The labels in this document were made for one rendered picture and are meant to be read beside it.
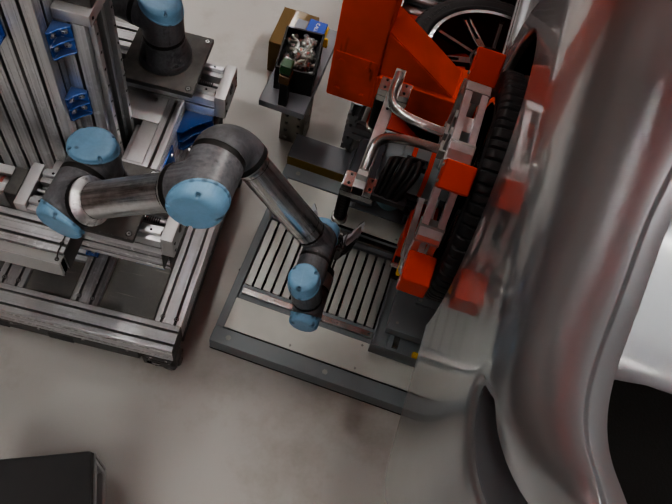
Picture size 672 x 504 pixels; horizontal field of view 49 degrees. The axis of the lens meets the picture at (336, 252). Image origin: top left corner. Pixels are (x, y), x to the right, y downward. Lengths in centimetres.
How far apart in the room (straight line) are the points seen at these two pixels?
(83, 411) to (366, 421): 96
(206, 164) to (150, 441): 133
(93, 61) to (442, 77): 113
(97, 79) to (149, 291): 85
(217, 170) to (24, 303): 125
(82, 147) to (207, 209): 47
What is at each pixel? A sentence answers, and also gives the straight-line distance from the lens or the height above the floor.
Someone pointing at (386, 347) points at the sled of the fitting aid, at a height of 17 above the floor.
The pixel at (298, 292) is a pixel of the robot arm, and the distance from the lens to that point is 168.
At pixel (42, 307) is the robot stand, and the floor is 23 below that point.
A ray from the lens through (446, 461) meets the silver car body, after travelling 123.
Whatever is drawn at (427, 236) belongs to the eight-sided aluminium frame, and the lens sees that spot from 181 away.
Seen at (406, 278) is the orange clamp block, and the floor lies 88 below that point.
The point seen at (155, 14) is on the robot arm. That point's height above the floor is 103.
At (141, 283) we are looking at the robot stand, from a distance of 254.
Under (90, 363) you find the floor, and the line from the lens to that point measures 268.
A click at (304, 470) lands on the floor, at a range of 255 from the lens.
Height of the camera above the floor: 249
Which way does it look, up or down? 61 degrees down
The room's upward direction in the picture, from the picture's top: 16 degrees clockwise
